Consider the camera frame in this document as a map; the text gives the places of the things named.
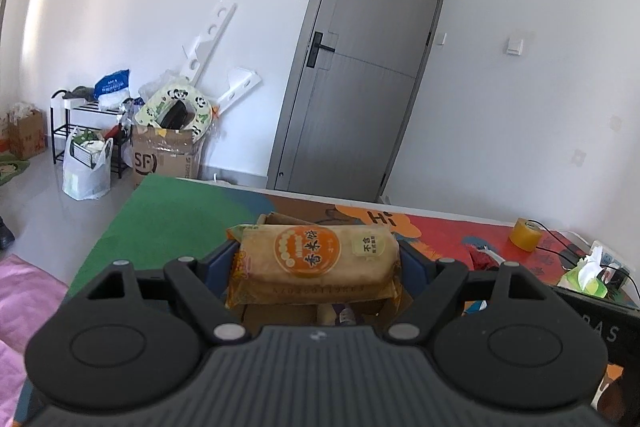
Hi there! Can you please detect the grey door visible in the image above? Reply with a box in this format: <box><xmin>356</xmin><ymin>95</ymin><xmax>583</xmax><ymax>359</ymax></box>
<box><xmin>267</xmin><ymin>0</ymin><xmax>444</xmax><ymax>202</ymax></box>

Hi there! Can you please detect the white plastic shopping bag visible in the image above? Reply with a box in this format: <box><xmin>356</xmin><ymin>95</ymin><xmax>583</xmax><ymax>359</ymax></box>
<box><xmin>62</xmin><ymin>127</ymin><xmax>113</xmax><ymax>202</ymax></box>

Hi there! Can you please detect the tall white foam board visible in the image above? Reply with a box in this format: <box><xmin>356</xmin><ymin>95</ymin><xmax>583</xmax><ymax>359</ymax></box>
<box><xmin>180</xmin><ymin>0</ymin><xmax>236</xmax><ymax>86</ymax></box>

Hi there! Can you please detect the white power strip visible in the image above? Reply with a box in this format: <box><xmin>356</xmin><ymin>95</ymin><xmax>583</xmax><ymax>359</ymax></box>
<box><xmin>590</xmin><ymin>239</ymin><xmax>629</xmax><ymax>272</ymax></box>

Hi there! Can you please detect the panda toilet seat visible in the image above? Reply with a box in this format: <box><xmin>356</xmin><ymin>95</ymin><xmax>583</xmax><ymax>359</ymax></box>
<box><xmin>134</xmin><ymin>81</ymin><xmax>214</xmax><ymax>142</ymax></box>

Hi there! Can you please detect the green tissue box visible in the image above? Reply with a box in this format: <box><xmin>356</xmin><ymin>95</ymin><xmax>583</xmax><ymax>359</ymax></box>
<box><xmin>558</xmin><ymin>244</ymin><xmax>608</xmax><ymax>299</ymax></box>

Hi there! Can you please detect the black power adapter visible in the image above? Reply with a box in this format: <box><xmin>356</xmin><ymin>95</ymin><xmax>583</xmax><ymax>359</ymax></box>
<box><xmin>598</xmin><ymin>265</ymin><xmax>629</xmax><ymax>291</ymax></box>

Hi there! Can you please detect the black cable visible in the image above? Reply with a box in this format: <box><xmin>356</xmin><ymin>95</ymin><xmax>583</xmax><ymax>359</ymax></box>
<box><xmin>524</xmin><ymin>218</ymin><xmax>632</xmax><ymax>287</ymax></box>

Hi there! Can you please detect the blue plastic bag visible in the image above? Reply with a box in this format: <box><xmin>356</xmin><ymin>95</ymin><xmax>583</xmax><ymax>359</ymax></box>
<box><xmin>93</xmin><ymin>69</ymin><xmax>130</xmax><ymax>110</ymax></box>

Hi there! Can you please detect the black shoe rack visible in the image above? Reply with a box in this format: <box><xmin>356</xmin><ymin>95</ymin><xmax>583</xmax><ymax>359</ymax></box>
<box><xmin>49</xmin><ymin>89</ymin><xmax>131</xmax><ymax>179</ymax></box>

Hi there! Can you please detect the short white foam board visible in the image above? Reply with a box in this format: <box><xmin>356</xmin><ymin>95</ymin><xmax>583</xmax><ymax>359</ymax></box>
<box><xmin>216</xmin><ymin>67</ymin><xmax>262</xmax><ymax>116</ymax></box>

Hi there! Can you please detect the yellow tape roll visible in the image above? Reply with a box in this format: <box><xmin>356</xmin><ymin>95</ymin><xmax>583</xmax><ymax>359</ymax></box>
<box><xmin>509</xmin><ymin>218</ymin><xmax>544</xmax><ymax>253</ymax></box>

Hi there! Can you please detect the SF cardboard box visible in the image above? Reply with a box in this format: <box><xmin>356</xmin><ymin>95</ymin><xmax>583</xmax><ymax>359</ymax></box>
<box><xmin>132</xmin><ymin>126</ymin><xmax>202</xmax><ymax>186</ymax></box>

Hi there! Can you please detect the pink blanket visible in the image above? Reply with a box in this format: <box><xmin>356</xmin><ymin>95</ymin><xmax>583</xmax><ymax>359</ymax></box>
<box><xmin>0</xmin><ymin>255</ymin><xmax>67</xmax><ymax>426</ymax></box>

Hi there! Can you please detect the white light switch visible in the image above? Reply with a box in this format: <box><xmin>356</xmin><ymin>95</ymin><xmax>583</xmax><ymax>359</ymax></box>
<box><xmin>506</xmin><ymin>35</ymin><xmax>525</xmax><ymax>56</ymax></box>

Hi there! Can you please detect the small brown cardboard box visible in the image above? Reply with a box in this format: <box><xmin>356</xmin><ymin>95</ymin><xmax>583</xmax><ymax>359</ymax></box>
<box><xmin>8</xmin><ymin>109</ymin><xmax>46</xmax><ymax>160</ymax></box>

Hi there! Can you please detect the colourful cartoon table mat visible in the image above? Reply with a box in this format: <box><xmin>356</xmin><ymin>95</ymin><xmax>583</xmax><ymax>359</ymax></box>
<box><xmin>67</xmin><ymin>172</ymin><xmax>640</xmax><ymax>413</ymax></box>

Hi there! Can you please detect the person right hand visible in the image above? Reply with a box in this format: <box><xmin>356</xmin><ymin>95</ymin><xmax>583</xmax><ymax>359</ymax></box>
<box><xmin>597</xmin><ymin>376</ymin><xmax>627</xmax><ymax>423</ymax></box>

